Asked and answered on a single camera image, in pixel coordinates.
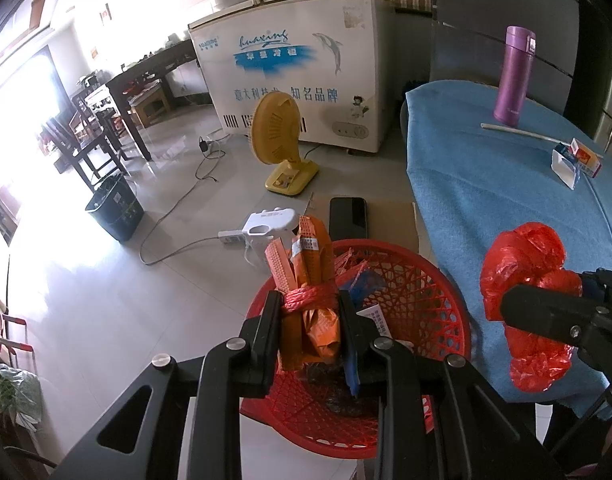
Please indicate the orange white small box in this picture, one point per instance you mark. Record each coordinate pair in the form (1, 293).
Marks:
(588, 157)

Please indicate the blue tablecloth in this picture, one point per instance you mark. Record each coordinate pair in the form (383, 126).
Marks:
(461, 175)

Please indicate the white drinking straw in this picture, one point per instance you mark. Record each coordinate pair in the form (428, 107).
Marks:
(516, 131)

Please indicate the blue crumpled wrapper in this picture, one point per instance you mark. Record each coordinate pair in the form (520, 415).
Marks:
(368, 282)

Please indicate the black power adapter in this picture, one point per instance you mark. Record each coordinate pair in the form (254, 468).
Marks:
(203, 145)

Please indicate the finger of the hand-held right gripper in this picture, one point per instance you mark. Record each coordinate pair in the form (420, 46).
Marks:
(546, 310)
(606, 285)

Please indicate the dark waste bin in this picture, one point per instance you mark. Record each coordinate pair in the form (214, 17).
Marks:
(113, 210)

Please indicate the white printed paper scrap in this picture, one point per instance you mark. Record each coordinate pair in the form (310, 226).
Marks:
(381, 322)

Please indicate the white chest freezer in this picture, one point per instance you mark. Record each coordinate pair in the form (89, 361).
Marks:
(286, 75)

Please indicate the white handheld appliance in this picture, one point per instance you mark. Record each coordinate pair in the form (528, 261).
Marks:
(271, 220)

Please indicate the dark wooden table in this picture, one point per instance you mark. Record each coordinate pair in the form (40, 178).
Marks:
(140, 72)

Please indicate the dark wooden chair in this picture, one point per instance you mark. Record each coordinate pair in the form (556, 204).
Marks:
(80, 145)

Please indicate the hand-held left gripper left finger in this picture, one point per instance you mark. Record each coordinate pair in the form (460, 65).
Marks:
(266, 330)

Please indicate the purple thermos bottle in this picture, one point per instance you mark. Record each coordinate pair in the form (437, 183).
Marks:
(513, 80)

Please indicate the small wooden stool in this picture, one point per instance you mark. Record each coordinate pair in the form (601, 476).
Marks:
(150, 105)

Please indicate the blue white small box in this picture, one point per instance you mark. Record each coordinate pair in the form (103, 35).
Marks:
(563, 167)

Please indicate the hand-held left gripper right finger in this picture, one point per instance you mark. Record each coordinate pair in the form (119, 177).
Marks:
(352, 377)

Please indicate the orange snack wrapper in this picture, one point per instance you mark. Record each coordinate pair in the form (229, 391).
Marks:
(316, 260)

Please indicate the black plastic bag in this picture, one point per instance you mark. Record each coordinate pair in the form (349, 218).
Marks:
(336, 404)

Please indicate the yellow electric fan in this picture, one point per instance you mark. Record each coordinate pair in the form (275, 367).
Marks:
(273, 130)

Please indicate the dark cabinet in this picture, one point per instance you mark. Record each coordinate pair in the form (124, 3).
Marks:
(466, 20)

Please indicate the red plastic basket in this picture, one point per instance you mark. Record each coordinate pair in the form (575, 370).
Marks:
(426, 310)

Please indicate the white power strip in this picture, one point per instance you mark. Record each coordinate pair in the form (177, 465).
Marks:
(230, 237)

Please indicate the red plastic bag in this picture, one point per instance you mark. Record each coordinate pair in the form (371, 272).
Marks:
(526, 255)

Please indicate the black phone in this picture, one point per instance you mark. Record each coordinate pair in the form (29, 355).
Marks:
(348, 215)

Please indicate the brown cardboard sheet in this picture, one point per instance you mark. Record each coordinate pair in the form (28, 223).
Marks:
(393, 220)

